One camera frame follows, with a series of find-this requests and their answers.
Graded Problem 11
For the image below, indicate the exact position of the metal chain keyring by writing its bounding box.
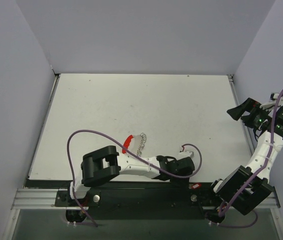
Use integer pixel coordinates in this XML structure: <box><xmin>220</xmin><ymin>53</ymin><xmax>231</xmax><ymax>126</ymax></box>
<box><xmin>128</xmin><ymin>132</ymin><xmax>147</xmax><ymax>157</ymax></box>

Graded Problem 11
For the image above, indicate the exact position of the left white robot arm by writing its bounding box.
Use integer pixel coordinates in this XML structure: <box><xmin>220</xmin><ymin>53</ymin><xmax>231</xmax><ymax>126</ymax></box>
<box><xmin>66</xmin><ymin>145</ymin><xmax>195</xmax><ymax>206</ymax></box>

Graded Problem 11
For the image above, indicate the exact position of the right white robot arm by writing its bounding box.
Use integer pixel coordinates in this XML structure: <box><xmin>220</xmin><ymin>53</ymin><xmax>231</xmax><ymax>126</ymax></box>
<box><xmin>213</xmin><ymin>94</ymin><xmax>283</xmax><ymax>218</ymax></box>

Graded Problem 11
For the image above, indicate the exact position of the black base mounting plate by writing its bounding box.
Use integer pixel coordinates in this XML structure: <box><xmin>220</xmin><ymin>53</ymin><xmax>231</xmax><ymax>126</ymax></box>
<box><xmin>23</xmin><ymin>179</ymin><xmax>245</xmax><ymax>222</ymax></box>

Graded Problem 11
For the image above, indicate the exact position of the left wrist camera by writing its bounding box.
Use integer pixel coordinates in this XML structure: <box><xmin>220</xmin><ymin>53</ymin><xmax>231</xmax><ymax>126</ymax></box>
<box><xmin>176</xmin><ymin>147</ymin><xmax>194</xmax><ymax>160</ymax></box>

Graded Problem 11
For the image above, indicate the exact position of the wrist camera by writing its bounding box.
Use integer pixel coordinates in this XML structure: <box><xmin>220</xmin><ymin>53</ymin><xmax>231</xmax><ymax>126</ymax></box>
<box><xmin>260</xmin><ymin>92</ymin><xmax>283</xmax><ymax>111</ymax></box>
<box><xmin>176</xmin><ymin>147</ymin><xmax>194</xmax><ymax>160</ymax></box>

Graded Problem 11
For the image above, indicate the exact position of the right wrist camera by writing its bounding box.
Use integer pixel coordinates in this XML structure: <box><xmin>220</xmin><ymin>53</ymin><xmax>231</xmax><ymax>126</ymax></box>
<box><xmin>260</xmin><ymin>92</ymin><xmax>283</xmax><ymax>111</ymax></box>

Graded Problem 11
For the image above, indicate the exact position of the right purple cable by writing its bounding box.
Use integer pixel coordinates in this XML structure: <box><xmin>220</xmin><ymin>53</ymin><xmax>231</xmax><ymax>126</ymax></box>
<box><xmin>217</xmin><ymin>87</ymin><xmax>283</xmax><ymax>229</ymax></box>

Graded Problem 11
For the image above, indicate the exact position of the purple cable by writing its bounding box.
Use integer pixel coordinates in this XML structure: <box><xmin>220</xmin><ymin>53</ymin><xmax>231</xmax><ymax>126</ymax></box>
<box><xmin>66</xmin><ymin>129</ymin><xmax>203</xmax><ymax>228</ymax></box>
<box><xmin>217</xmin><ymin>87</ymin><xmax>283</xmax><ymax>229</ymax></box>

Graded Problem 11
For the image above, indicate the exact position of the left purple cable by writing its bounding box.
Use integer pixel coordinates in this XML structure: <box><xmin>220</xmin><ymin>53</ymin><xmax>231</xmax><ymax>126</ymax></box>
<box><xmin>66</xmin><ymin>129</ymin><xmax>203</xmax><ymax>228</ymax></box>

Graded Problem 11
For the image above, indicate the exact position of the aluminium frame rail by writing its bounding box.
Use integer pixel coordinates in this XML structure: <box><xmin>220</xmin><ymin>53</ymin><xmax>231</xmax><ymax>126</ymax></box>
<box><xmin>11</xmin><ymin>188</ymin><xmax>58</xmax><ymax>210</ymax></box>

